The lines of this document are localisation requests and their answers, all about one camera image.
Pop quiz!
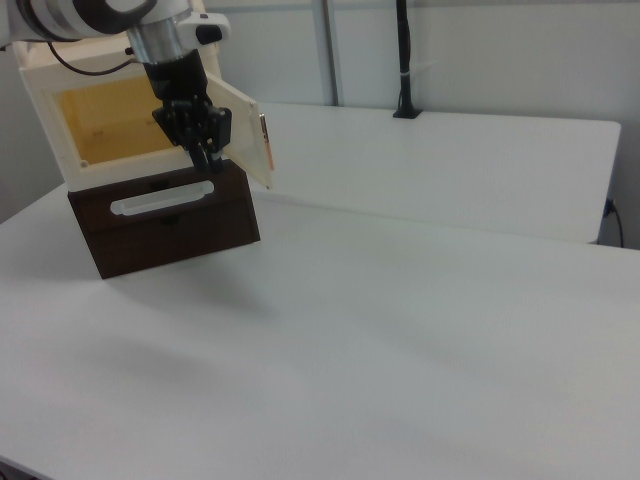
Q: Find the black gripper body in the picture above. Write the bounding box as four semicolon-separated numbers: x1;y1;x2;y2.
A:
143;49;234;152

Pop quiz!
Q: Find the cream cabinet door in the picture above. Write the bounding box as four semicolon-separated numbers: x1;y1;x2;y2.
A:
202;74;275;190

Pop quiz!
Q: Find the cream plastic cabinet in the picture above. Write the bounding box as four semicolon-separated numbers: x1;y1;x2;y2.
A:
12;38;224;194

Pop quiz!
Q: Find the dark brown wooden drawer box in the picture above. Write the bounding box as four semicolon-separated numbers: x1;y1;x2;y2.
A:
67;162;262;280

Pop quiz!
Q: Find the black clamped pole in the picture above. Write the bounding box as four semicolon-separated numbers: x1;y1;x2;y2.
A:
392;0;425;120

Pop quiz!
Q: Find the copper door handle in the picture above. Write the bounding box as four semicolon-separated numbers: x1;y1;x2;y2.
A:
258;113;277;172

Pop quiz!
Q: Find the white drawer handle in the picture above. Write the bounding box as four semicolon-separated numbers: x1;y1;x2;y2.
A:
110;180;215;219

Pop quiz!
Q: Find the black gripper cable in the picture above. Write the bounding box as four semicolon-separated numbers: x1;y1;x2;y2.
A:
45;42;139;77

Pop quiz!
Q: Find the grey metal partition post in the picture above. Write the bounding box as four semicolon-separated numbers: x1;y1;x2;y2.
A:
317;0;346;107

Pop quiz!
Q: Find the white cable tie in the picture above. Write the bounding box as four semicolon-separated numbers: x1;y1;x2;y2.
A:
399;59;439;79

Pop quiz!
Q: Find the black wall cable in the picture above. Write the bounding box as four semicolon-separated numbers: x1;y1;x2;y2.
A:
604;197;626;249

